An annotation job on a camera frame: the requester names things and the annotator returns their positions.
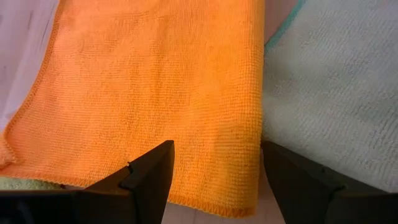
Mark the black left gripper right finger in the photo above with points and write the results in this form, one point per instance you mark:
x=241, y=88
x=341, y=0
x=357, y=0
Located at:
x=311, y=202

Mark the orange microfiber towel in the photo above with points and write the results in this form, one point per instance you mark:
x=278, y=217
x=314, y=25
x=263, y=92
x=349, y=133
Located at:
x=140, y=93

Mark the lime green microfiber towel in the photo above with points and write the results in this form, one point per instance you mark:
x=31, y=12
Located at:
x=25, y=183

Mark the sage green towel teal edge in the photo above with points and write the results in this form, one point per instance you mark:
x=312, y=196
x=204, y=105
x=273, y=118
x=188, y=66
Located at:
x=335, y=93

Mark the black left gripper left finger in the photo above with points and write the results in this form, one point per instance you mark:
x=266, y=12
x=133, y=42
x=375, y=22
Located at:
x=93, y=208

